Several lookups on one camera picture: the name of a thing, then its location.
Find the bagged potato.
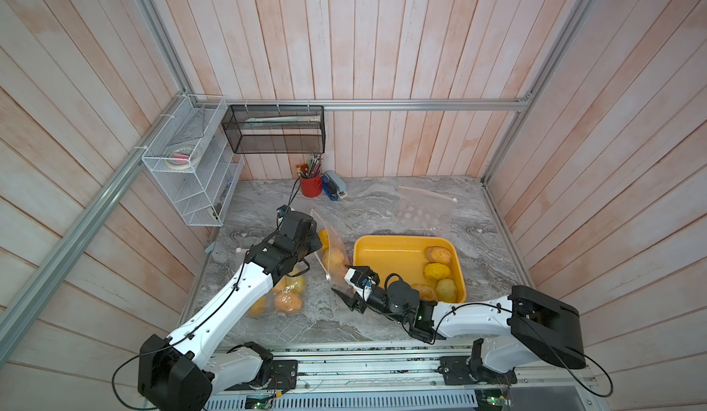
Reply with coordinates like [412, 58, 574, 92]
[248, 297, 268, 318]
[272, 278, 287, 294]

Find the clear zipper bag pink zip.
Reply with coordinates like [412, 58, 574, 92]
[246, 261, 309, 318]

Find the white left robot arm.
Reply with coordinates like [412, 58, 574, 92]
[137, 210, 321, 410]

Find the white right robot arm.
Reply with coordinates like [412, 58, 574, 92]
[333, 267, 587, 385]

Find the yellow plastic tray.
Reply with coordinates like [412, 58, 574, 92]
[353, 235, 467, 302]

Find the red metal pencil bucket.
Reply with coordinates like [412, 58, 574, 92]
[300, 175, 322, 199]

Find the coloured pencils bunch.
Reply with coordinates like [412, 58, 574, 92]
[296, 153, 321, 179]

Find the light blue stapler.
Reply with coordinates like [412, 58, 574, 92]
[325, 170, 348, 199]

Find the tape roll on shelf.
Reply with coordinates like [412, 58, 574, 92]
[165, 145, 202, 171]

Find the black mesh wall basket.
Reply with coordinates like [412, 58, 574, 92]
[221, 105, 326, 154]

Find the white wire mesh shelf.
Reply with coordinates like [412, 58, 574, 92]
[142, 94, 244, 227]

